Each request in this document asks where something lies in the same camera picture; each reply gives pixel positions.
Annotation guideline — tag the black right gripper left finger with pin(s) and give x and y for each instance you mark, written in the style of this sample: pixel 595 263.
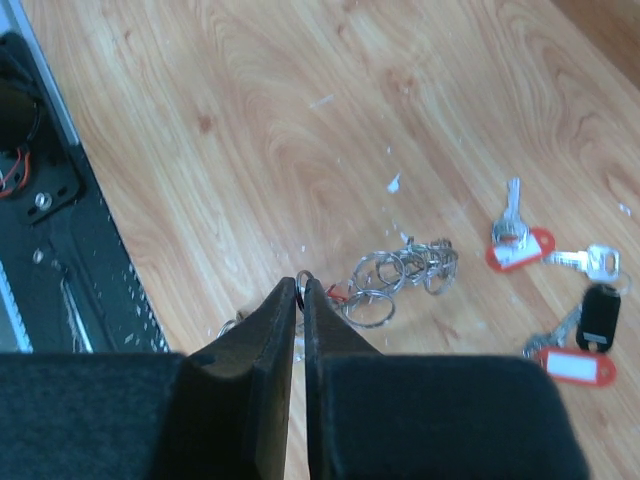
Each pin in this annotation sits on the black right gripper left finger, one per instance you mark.
pixel 220 413

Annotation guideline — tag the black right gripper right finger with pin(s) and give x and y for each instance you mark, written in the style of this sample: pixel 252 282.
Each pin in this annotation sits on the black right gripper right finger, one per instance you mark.
pixel 377 416

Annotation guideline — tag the black mounting rail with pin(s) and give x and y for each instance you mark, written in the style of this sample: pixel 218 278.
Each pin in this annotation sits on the black mounting rail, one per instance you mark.
pixel 74 282

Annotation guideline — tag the white slotted cable duct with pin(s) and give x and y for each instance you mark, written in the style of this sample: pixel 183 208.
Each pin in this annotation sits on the white slotted cable duct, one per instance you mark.
pixel 14 336

